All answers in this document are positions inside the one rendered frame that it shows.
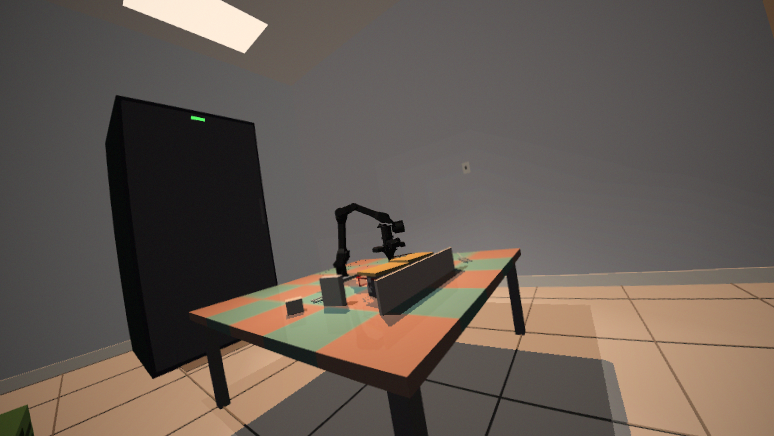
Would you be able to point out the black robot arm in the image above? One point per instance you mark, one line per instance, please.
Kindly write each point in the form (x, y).
(341, 216)

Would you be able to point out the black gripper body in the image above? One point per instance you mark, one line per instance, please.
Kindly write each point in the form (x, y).
(380, 248)

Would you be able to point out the grey flat rectangular panel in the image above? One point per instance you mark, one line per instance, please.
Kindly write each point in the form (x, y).
(395, 288)

